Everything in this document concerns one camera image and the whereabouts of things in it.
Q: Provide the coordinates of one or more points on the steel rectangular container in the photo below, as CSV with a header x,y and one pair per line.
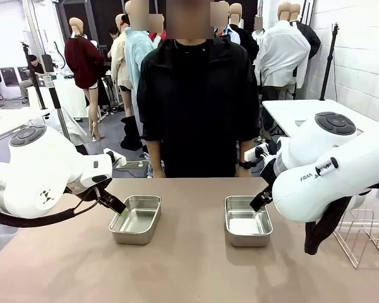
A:
x,y
248,230
135,227

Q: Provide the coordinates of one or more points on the seated person in black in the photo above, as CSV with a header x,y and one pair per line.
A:
x,y
31,72

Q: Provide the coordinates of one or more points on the mannequin in maroon sweater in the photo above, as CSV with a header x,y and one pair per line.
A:
x,y
82,63

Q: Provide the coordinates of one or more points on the white work table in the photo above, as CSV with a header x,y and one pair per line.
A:
x,y
6,123

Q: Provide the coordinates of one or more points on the mannequin in red jacket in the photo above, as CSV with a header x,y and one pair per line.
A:
x,y
154,38

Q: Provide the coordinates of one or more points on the black boots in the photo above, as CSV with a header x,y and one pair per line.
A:
x,y
131,135

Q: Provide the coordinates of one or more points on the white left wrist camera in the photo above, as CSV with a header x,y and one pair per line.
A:
x,y
117,158

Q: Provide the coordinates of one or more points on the mannequin in black coat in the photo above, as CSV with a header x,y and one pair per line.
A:
x,y
311,38

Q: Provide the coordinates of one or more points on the person in black jacket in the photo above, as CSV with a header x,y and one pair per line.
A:
x,y
196,110

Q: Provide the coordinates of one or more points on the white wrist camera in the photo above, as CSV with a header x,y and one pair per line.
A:
x,y
254,153
117,158

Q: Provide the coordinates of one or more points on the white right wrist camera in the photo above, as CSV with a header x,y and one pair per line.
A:
x,y
254,153

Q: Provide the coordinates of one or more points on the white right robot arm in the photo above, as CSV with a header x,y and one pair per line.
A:
x,y
334,176

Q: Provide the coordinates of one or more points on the person's right hand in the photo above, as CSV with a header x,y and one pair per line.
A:
x,y
159,174

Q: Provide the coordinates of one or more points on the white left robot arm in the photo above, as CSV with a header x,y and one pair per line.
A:
x,y
34,164

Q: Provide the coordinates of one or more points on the white side table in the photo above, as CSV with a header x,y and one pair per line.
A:
x,y
287,110

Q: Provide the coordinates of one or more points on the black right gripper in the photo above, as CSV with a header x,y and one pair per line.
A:
x,y
267,173

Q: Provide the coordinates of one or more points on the black wristwatch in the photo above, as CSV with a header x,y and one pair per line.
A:
x,y
246,164

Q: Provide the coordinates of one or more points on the black tripod stand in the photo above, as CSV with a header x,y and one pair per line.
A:
x,y
330,60

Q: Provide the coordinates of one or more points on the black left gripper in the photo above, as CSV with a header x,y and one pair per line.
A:
x,y
105,195

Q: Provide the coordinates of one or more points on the silver pole stand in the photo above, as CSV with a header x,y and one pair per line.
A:
x,y
58,110

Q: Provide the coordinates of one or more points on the person's left forearm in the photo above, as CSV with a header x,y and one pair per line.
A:
x,y
246,151

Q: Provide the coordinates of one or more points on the person's left hand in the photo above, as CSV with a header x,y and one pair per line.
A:
x,y
243,173

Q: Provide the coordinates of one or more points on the mannequin in white shirt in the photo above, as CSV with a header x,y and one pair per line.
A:
x,y
281,53

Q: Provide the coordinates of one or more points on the mannequin in beige jacket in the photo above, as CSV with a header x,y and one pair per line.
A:
x,y
118,60

